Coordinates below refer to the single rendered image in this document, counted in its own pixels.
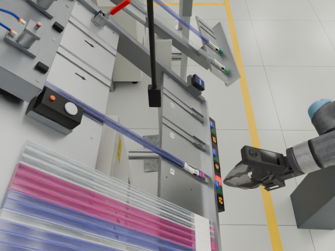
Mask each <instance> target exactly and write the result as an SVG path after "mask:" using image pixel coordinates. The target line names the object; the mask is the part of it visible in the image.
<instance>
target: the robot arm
mask: <svg viewBox="0 0 335 251"><path fill-rule="evenodd" d="M308 115H309V117H310V119H311V123H312V125H313V126H314V127H315V129H316V131H317V133H318V135H319V136H317V137H315V138H312V139H309V140H307V141H303V142H302V143H299V144H296V145H294V146H293V147H290V148H287V149H286V155H287V156H283V154H281V153H277V152H273V151H268V150H264V149H260V148H256V147H251V146H247V145H245V146H243V147H242V148H241V150H240V151H241V157H242V160H241V161H240V162H239V163H238V164H236V165H235V167H234V168H233V169H232V170H231V171H230V172H229V173H228V174H227V176H226V177H225V178H224V180H223V184H225V185H227V186H229V187H235V188H240V189H243V190H247V189H255V188H258V187H259V186H260V185H262V186H264V187H265V188H264V189H265V190H267V191H271V190H275V189H278V188H282V187H285V186H286V185H285V180H287V179H291V178H294V177H297V176H300V175H304V174H307V173H310V172H313V171H316V170H320V169H322V168H326V167H329V166H332V165H334V166H335V101H332V100H331V99H321V100H320V101H315V102H314V103H312V104H311V105H310V107H309V108H308ZM249 172H252V174H251V177H250V176H248V173H249ZM235 177H238V178H235ZM274 186H279V187H276V188H273V189H270V187H274Z"/></svg>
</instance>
